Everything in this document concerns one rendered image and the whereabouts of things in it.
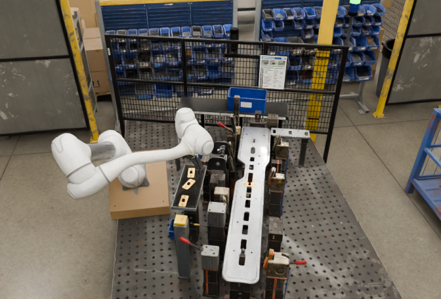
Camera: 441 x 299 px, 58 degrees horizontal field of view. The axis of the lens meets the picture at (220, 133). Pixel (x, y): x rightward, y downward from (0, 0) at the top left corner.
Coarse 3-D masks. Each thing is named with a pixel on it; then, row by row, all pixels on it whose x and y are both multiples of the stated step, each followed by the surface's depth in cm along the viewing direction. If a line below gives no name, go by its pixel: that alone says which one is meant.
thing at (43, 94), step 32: (0, 0) 364; (32, 0) 368; (64, 0) 370; (0, 32) 381; (32, 32) 385; (64, 32) 389; (0, 64) 400; (32, 64) 404; (64, 64) 409; (0, 96) 419; (32, 96) 424; (64, 96) 431; (0, 128) 440; (32, 128) 448; (64, 128) 453; (96, 128) 458
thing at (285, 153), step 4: (280, 144) 286; (284, 144) 282; (288, 144) 283; (276, 148) 283; (280, 148) 283; (284, 148) 282; (288, 148) 282; (276, 152) 285; (280, 152) 285; (284, 152) 285; (288, 152) 286; (276, 156) 287; (280, 156) 287; (284, 156) 286; (284, 160) 289; (284, 164) 291; (284, 168) 293; (284, 172) 296
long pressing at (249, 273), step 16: (256, 128) 307; (240, 144) 289; (256, 144) 290; (240, 160) 275; (256, 160) 275; (256, 176) 261; (240, 192) 249; (256, 192) 249; (240, 208) 238; (256, 208) 238; (240, 224) 227; (256, 224) 227; (240, 240) 218; (256, 240) 218; (224, 256) 209; (256, 256) 209; (224, 272) 201; (240, 272) 201; (256, 272) 201
